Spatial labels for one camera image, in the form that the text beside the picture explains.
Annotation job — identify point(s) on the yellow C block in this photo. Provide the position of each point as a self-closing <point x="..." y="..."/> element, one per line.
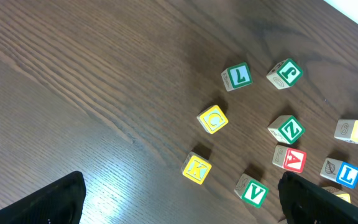
<point x="212" y="119"/>

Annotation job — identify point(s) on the red A block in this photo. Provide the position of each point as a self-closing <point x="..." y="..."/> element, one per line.
<point x="289" y="158"/>

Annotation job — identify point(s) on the green L block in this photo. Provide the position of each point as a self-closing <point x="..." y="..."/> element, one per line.
<point x="236" y="77"/>

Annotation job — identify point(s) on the green Z block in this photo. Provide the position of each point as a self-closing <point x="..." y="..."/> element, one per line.
<point x="286" y="129"/>

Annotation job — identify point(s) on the yellow K block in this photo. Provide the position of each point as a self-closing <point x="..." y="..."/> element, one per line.
<point x="196" y="168"/>

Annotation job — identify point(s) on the yellow S block top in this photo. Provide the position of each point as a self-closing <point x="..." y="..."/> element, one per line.
<point x="347" y="130"/>

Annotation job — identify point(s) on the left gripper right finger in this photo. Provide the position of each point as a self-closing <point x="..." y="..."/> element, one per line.
<point x="304" y="202"/>

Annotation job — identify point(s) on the green J block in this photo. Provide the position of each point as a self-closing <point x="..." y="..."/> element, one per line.
<point x="285" y="74"/>

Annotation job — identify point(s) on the yellow O block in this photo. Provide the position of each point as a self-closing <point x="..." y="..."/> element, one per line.
<point x="339" y="193"/>

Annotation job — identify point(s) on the blue L block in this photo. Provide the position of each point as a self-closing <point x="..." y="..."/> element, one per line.
<point x="340" y="172"/>

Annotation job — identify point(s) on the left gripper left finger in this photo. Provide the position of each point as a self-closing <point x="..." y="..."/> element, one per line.
<point x="60" y="202"/>

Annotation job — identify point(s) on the green V block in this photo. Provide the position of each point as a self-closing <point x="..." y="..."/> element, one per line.
<point x="251" y="190"/>

